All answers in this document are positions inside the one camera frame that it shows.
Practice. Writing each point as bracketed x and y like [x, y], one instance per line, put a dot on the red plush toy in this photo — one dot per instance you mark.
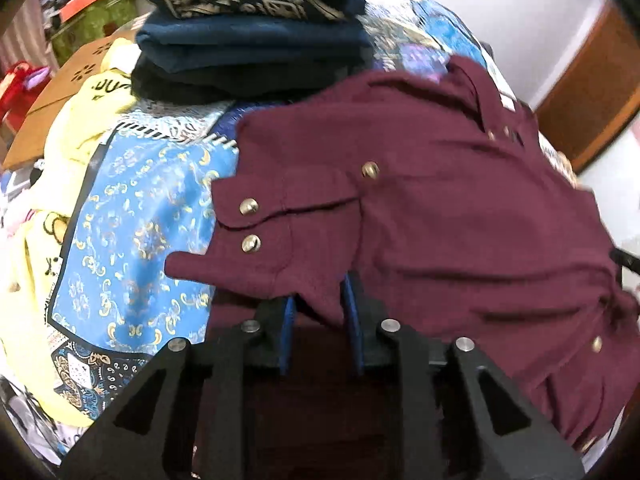
[17, 87]

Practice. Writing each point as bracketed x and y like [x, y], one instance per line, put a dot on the wooden door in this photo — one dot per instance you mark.
[595, 90]

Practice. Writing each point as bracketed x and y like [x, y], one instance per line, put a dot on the striped brown curtain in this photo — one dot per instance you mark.
[20, 30]

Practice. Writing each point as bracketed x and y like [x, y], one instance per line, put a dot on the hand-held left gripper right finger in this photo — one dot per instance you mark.
[352, 325]

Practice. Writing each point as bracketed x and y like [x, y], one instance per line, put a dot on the orange box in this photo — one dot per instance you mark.
[82, 2]

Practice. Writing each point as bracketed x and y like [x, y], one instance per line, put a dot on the green patterned box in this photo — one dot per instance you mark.
[95, 25]

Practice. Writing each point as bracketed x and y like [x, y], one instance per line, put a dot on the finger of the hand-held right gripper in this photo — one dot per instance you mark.
[625, 260]

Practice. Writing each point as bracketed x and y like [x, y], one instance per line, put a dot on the stack of folded dark clothes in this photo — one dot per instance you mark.
[250, 35]

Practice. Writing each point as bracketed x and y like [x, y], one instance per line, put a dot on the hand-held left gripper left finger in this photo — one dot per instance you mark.
[287, 335]

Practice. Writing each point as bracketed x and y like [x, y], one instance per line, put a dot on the pile of papers and bags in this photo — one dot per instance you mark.
[20, 410]

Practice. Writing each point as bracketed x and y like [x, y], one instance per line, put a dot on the yellow printed garment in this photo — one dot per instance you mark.
[30, 270]

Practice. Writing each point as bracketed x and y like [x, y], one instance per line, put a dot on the wooden lap desk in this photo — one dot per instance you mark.
[45, 110]

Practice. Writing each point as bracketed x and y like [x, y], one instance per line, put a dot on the maroon button-up shirt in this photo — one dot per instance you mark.
[425, 210]

